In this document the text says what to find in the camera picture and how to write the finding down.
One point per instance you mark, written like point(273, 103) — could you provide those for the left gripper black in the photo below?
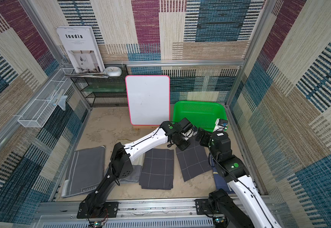
point(187, 144)

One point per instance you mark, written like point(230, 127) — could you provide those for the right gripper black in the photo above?
point(203, 136)

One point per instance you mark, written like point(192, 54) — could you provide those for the green plastic basket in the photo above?
point(200, 114)

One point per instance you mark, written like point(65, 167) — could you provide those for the dark checked pillowcase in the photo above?
point(193, 160)
point(158, 170)

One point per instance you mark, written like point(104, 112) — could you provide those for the beige grey pillowcase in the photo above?
point(135, 175)

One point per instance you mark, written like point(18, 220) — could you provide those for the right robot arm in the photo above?
point(235, 173)

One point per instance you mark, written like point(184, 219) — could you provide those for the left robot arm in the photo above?
point(120, 164)

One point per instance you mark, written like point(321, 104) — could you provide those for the navy blue folded pillowcase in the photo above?
point(219, 181)

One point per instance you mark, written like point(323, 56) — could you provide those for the grey striped folded pillowcase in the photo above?
point(85, 171)

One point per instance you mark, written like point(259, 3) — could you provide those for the wooden whiteboard stand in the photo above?
point(145, 127)

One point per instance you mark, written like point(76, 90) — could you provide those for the pink framed whiteboard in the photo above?
point(148, 98)

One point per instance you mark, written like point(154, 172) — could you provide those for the Inedia magazine poster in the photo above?
point(82, 49)

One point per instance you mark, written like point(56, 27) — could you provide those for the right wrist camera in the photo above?
point(221, 125)

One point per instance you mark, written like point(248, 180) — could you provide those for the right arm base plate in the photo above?
point(203, 207)

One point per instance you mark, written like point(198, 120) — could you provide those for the black wire shelf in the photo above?
point(102, 92)

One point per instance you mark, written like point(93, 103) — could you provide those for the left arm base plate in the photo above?
point(90, 211)

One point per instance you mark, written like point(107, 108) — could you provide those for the white wire wall basket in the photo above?
point(51, 96)

